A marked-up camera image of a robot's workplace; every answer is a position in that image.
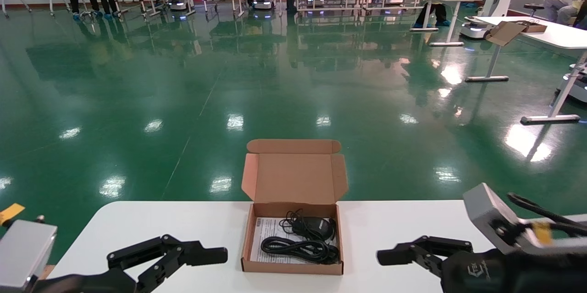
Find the black power adapter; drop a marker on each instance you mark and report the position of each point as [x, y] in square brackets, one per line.
[312, 226]

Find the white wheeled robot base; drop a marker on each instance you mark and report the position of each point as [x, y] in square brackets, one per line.
[178, 5]
[263, 3]

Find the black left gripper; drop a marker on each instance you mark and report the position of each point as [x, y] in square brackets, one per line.
[91, 284]

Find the black stool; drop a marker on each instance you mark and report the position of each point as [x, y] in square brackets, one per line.
[534, 7]

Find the seated person in yellow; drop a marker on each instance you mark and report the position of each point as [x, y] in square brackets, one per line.
[557, 6]

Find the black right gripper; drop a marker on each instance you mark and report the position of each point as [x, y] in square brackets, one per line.
[481, 274]

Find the white instruction sheet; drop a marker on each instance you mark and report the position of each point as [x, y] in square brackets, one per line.
[270, 229]

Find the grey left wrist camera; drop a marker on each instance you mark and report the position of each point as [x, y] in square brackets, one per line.
[23, 251]

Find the brown cardboard storage box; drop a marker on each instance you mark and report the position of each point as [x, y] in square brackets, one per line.
[293, 178]

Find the open brown cardboard box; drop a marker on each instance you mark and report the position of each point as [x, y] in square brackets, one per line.
[504, 31]

